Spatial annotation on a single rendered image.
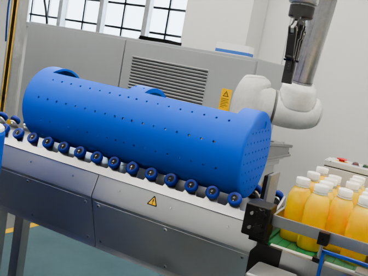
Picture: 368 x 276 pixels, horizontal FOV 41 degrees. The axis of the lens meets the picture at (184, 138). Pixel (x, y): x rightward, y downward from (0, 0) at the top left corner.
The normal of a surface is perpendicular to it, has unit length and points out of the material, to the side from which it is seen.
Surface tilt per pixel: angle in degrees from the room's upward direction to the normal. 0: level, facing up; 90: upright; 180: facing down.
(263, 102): 83
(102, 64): 90
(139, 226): 109
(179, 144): 91
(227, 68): 90
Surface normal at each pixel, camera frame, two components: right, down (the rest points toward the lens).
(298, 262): -0.45, 0.06
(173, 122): -0.33, -0.36
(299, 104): -0.06, 0.31
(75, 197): -0.48, 0.38
